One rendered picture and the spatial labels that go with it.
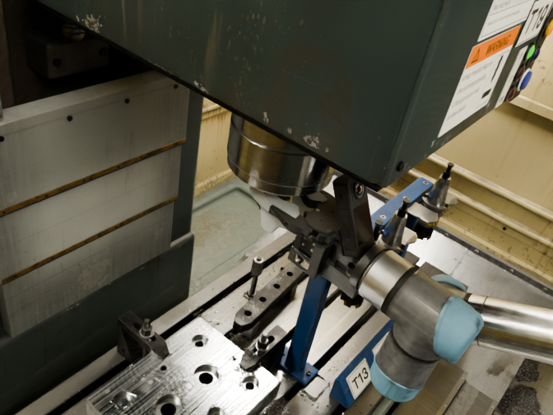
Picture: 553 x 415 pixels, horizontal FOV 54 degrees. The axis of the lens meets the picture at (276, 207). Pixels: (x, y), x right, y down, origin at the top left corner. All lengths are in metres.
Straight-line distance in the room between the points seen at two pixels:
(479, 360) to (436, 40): 1.34
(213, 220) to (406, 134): 1.65
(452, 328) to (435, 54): 0.34
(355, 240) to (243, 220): 1.45
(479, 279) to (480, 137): 0.45
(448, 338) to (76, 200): 0.78
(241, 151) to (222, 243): 1.33
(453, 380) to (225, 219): 1.03
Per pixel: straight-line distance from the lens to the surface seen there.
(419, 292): 0.72
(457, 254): 1.89
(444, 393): 1.60
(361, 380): 1.27
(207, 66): 0.66
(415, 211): 1.30
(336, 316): 1.42
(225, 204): 2.23
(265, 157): 0.71
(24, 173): 1.07
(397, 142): 0.54
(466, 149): 1.78
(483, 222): 1.86
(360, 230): 0.74
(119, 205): 1.27
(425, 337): 0.72
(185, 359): 1.15
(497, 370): 1.75
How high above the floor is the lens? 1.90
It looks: 36 degrees down
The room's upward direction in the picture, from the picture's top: 12 degrees clockwise
